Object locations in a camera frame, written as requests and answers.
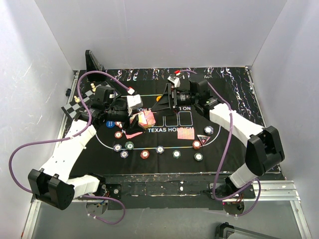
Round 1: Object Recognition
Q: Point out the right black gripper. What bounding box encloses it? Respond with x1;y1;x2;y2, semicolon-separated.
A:
151;83;198;117

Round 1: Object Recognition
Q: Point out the dealt cards pile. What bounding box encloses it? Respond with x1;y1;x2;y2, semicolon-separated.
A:
125;132;143;139
177;127;195;140

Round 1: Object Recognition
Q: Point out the red playing card deck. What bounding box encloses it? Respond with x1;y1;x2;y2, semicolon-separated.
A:
137;111;156;128

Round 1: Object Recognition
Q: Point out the blue small blind button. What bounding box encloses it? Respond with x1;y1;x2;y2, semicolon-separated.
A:
106;121;115;128

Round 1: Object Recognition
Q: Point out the red poker chip stack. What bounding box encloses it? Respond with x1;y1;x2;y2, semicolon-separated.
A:
140;150;150;159

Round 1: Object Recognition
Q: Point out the green poker chip stack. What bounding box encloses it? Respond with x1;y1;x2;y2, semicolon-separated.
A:
172;150;181;158

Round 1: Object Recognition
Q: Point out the triangular dealer button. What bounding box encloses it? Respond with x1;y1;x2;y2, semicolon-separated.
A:
197;134;210;145

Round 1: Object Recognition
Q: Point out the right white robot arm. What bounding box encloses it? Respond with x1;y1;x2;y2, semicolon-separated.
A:
151;80;285;198

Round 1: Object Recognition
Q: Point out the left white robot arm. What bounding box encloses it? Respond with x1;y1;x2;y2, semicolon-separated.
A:
28;86;144;210

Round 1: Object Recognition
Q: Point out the black poker felt mat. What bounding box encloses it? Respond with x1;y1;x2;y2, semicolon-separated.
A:
92;80;252;175

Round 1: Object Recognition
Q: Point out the gold chess piece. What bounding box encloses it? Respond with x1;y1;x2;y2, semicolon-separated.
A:
74;96;80;103

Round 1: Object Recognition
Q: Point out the black white chessboard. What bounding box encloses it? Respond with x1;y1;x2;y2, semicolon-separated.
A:
61;83;100;120

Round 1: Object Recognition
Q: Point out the black card shoe stand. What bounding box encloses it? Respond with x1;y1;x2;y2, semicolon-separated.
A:
85;50;106;82

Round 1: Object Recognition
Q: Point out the black case corner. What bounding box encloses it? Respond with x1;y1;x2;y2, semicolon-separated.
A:
215;222;274;239

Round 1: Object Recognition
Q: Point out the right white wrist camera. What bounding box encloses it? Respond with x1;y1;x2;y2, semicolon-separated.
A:
167;75;180;88

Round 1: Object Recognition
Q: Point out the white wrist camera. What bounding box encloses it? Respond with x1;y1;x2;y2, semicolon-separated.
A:
127;94;143;110
167;75;180;88

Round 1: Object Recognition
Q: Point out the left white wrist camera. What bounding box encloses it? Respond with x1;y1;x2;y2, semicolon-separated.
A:
127;94;143;110

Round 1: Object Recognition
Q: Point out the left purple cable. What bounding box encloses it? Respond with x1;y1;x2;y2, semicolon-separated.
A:
8;70;135;225

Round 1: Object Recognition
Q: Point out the purple cable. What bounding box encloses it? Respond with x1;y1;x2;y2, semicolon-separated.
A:
8;70;135;225
175;69;262;216

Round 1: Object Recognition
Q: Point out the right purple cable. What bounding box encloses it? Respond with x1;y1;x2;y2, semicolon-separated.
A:
175;69;262;216

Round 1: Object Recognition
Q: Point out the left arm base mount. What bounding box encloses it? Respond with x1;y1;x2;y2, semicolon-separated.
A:
77;183;123;217

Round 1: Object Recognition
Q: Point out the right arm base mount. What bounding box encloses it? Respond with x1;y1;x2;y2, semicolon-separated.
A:
215;183;257;215

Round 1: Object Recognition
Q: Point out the aluminium front rail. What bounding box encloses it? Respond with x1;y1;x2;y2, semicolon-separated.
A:
22;195;312;239

